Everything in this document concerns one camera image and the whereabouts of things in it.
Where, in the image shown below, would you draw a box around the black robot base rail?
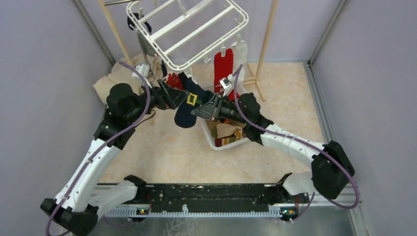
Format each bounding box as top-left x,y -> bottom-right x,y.
97,182 -> 362,219

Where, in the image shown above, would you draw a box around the white plastic sock hanger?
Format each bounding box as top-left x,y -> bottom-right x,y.
126,0 -> 249,71

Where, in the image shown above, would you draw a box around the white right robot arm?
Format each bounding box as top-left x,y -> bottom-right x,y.
191,93 -> 355,203

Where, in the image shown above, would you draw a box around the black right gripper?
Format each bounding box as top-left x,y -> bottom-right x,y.
191,93 -> 248,125

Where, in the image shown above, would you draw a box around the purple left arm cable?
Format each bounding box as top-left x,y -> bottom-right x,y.
45,60 -> 152,236

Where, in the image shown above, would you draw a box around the wooden drying rack frame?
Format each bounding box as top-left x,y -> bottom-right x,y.
97,0 -> 280,102

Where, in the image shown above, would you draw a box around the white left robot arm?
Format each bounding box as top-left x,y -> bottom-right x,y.
40,80 -> 189,236

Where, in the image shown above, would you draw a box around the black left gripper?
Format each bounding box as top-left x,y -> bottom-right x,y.
126,79 -> 190,123

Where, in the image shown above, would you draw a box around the red plain sock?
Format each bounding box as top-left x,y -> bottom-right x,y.
213,48 -> 234,94

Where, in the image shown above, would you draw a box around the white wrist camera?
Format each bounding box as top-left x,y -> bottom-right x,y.
132,64 -> 151,87
219,74 -> 235,97

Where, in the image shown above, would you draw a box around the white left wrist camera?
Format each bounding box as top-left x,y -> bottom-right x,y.
132,64 -> 151,87

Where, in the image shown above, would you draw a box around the beige crumpled cloth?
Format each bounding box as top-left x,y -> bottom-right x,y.
93,54 -> 163,105

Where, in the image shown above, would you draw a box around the white plastic laundry basket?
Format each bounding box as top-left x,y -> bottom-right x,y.
197,101 -> 249,151

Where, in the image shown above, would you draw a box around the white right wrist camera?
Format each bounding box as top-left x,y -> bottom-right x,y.
219,74 -> 235,97

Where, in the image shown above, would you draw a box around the navy buckle christmas sock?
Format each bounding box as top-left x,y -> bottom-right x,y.
166,72 -> 214,128

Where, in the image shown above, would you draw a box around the white fluffy sock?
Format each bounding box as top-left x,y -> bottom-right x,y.
230,34 -> 248,72

